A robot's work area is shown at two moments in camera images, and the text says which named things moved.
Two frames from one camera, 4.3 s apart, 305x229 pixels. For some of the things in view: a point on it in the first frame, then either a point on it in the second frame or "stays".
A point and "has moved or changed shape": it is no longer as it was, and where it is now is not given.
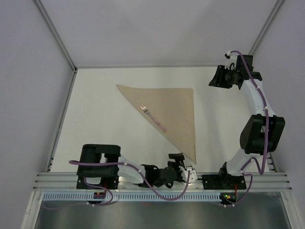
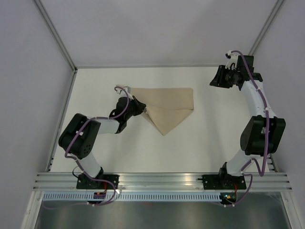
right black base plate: x=221 y=182 stays
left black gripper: x=179 y=158 -> x=140 y=106
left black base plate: x=107 y=180 stays
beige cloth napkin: x=173 y=108 has moved or changed shape
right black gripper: x=218 y=81 stays
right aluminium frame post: x=265 y=29 stays
